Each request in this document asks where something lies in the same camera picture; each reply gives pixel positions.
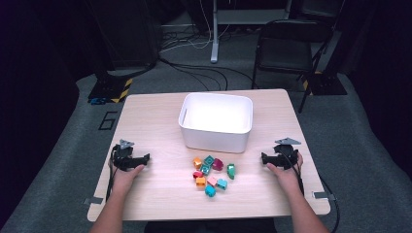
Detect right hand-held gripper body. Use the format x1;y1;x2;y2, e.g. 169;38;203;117
273;137;301;170

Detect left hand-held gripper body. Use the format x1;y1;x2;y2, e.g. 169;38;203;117
112;139;139;172

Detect white plastic bin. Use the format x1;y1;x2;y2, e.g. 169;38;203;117
178;92;254;154

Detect person's left hand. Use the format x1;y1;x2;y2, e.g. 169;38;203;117
108;158;146;196

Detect person's right hand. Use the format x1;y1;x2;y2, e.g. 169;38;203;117
265;151;305;196

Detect grey tape strip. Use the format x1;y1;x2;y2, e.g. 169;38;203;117
83;196;104;206
312;191;336;201

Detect black stand base striped tape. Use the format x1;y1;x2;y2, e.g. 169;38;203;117
87;77;134;105
302;71;348;96

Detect person's dark clothing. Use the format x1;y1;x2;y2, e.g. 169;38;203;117
144;217;278;233

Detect black folding chair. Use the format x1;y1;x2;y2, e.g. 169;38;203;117
252;18;336;115

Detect dark curtain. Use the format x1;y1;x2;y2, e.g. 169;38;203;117
336;0;412;178
0;0;81;227

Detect dark cabinet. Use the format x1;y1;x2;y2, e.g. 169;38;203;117
86;0;163;71

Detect right hand-held gripper cable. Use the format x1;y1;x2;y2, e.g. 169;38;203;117
281;151;341;233

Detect hand-held gripper cable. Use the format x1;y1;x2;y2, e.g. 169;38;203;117
281;151;341;233
105;145;121;203

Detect left hand-held gripper cable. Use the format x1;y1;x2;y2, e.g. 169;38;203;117
105;145;121;203

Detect black floor cables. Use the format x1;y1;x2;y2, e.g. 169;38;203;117
158;57;258;91

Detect white floor cables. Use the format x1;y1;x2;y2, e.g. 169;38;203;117
159;0;234;53

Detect white desk frame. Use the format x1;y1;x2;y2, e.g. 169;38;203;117
210;0;292;64

